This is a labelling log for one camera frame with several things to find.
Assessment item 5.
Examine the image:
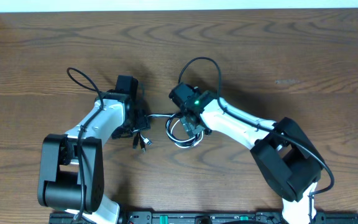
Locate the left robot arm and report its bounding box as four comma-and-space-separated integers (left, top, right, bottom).
37, 75, 148, 223

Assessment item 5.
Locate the left camera cable black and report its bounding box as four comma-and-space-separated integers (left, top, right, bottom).
67, 67, 104, 223

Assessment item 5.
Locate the right camera cable black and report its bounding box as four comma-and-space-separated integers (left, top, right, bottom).
178, 56, 336, 224

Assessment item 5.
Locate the camera cable black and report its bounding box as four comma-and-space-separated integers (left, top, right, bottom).
178, 56, 336, 224
67, 67, 104, 223

